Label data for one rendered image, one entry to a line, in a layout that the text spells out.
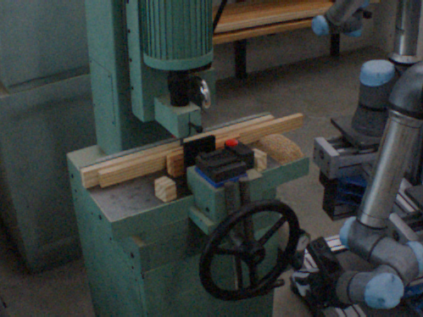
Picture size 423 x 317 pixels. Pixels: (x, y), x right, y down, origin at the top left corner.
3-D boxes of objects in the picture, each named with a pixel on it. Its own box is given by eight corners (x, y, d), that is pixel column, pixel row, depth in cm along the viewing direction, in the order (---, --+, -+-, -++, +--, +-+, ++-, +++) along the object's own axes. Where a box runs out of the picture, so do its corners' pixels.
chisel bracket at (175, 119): (178, 144, 156) (176, 114, 151) (154, 124, 166) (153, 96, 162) (203, 137, 159) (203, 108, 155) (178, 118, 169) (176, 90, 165)
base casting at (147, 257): (140, 274, 152) (136, 247, 147) (68, 177, 195) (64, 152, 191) (281, 222, 172) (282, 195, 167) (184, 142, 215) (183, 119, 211)
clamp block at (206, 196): (213, 224, 144) (212, 192, 140) (186, 197, 154) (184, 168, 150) (264, 205, 151) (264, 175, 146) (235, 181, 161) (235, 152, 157)
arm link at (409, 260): (397, 226, 130) (365, 250, 125) (434, 248, 122) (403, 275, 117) (394, 251, 134) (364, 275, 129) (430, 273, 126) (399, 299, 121)
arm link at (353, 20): (331, 34, 214) (332, 6, 209) (352, 30, 219) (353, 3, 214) (345, 40, 208) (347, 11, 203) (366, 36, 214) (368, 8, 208)
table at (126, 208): (128, 264, 136) (125, 243, 133) (82, 202, 159) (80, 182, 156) (331, 189, 162) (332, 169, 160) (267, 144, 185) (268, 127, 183)
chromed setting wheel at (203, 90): (203, 123, 172) (203, 83, 166) (183, 108, 182) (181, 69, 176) (213, 120, 174) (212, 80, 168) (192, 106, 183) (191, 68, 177)
